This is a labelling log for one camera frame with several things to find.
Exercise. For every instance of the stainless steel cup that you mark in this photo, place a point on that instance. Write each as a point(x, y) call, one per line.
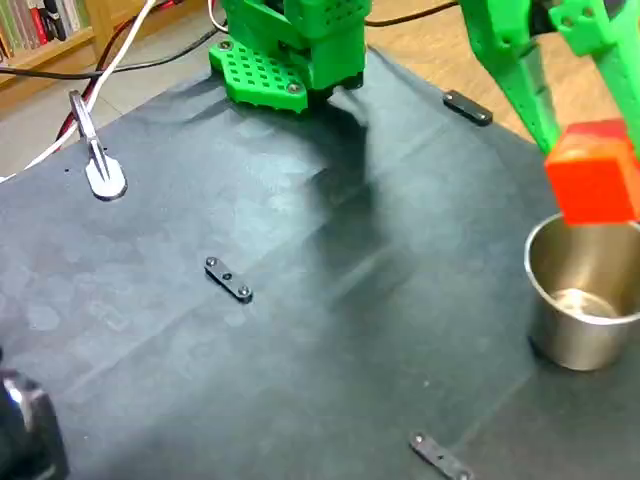
point(580, 345)

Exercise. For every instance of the wooden bookshelf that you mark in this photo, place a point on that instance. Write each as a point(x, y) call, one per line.
point(102, 25)

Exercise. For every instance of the black table mat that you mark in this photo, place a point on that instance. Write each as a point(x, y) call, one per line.
point(250, 375)

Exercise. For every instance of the black screwed joining plate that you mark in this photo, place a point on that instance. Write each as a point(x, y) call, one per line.
point(440, 457)
point(227, 277)
point(467, 107)

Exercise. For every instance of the red cube block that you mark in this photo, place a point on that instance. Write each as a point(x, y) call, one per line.
point(592, 185)

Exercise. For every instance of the silver metal clamp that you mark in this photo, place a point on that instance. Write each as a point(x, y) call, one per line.
point(102, 177)

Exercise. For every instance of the red book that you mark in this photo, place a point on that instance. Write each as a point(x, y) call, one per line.
point(37, 25)

